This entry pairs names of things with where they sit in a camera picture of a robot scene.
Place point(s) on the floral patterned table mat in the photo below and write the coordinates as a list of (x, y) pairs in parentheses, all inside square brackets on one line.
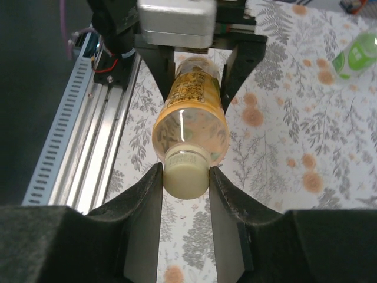
[(294, 147)]

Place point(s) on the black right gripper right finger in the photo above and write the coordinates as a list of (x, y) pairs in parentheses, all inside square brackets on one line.
[(294, 250)]

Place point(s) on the yellow label tea bottle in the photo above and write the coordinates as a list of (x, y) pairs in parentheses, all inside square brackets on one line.
[(191, 103)]

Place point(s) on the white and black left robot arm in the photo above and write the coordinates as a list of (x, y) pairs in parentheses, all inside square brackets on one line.
[(112, 29)]

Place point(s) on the light green plastic bottle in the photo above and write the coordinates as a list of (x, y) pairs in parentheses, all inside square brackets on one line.
[(357, 54)]

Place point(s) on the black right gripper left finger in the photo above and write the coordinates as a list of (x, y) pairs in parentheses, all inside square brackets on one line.
[(73, 244)]

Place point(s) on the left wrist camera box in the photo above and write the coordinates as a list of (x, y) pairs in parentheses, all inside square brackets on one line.
[(176, 23)]

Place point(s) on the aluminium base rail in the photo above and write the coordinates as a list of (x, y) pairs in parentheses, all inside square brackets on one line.
[(97, 126)]

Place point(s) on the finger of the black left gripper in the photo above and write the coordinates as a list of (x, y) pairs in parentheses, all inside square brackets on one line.
[(156, 67), (244, 67)]

